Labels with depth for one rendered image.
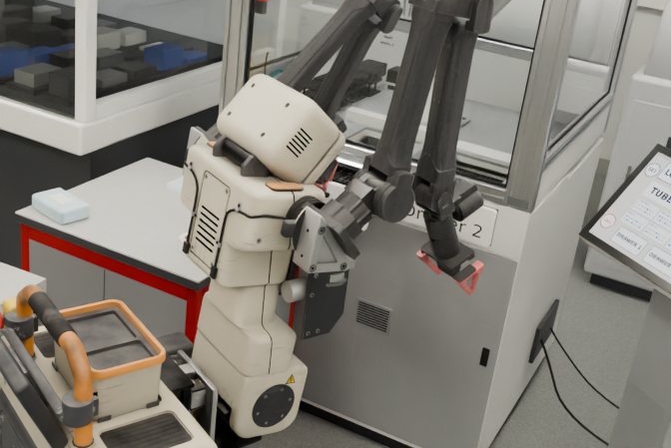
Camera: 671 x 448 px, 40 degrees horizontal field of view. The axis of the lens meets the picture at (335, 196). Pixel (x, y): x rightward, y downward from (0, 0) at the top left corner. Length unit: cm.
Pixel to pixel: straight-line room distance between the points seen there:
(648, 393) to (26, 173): 207
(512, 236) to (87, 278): 117
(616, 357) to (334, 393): 133
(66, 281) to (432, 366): 110
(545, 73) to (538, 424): 141
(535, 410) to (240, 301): 179
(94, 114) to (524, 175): 133
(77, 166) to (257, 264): 138
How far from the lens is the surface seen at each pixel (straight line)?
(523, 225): 254
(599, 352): 389
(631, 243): 234
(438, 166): 175
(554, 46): 240
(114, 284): 254
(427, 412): 292
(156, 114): 320
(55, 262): 266
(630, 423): 257
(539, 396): 351
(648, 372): 248
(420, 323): 278
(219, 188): 175
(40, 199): 266
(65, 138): 297
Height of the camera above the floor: 189
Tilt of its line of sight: 23 degrees down
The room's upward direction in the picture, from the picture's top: 7 degrees clockwise
